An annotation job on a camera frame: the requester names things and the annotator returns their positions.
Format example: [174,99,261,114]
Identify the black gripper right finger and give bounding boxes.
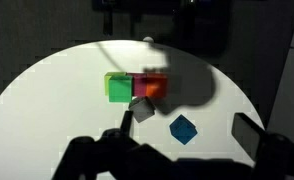
[230,112,267,162]

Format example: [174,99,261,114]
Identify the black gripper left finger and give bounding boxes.
[119,110,135,133]

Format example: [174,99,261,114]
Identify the bright green block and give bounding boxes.
[108,75,134,104]

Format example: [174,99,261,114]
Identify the grey block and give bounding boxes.
[128,96,156,124]

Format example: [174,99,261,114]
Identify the magenta block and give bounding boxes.
[126,72,149,98]

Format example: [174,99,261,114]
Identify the orange block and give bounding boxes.
[144,73,169,99]

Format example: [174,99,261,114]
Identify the blue block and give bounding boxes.
[168,113,199,146]

